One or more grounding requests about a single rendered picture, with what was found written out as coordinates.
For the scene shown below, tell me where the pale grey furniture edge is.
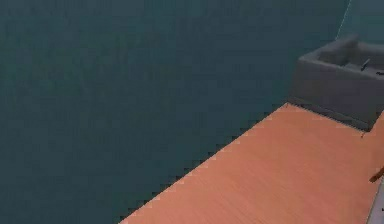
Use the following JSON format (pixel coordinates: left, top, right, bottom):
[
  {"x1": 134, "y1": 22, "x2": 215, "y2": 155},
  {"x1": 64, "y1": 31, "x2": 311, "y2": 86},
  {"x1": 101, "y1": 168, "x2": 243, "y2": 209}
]
[{"x1": 366, "y1": 176, "x2": 384, "y2": 224}]

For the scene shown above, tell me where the brown wooden furniture leg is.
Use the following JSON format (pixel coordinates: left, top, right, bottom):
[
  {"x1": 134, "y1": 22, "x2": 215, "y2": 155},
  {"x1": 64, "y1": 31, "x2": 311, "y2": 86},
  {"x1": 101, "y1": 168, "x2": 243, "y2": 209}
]
[{"x1": 369, "y1": 166, "x2": 384, "y2": 184}]

